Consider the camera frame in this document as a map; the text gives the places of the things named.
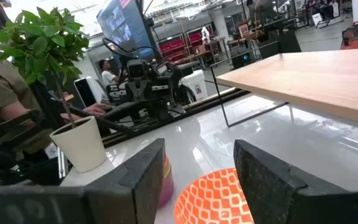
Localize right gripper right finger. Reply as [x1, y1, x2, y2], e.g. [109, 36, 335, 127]
[233, 139, 310, 224]

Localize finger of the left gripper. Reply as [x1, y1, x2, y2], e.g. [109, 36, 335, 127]
[126, 80, 140, 103]
[138, 80, 152, 103]

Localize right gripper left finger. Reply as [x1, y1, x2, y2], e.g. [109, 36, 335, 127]
[84, 138, 167, 224]

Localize orange pink plastic bowl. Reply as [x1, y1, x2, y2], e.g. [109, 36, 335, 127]
[158, 154, 175, 208]

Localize orange and teal patterned bowl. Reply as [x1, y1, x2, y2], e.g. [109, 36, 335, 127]
[173, 167, 255, 224]

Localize person's hand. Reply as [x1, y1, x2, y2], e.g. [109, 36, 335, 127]
[82, 103, 108, 118]

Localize black white tower case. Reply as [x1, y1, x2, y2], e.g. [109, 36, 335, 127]
[73, 76, 105, 108]

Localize white bin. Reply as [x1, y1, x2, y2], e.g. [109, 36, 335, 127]
[181, 69, 209, 102]

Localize large display screen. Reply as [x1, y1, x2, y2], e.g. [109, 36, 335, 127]
[96, 0, 157, 60]

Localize white plant pot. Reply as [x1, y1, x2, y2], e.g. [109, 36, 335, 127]
[50, 115, 108, 173]

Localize green leafy plant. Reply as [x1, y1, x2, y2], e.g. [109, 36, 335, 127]
[0, 6, 90, 130]

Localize black box with blue light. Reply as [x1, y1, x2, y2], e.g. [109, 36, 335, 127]
[231, 46, 256, 69]

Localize black desk equipment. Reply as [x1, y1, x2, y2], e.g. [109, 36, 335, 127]
[0, 110, 63, 187]

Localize wooden shelf black metal frame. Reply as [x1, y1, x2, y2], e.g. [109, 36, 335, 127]
[209, 40, 358, 181]

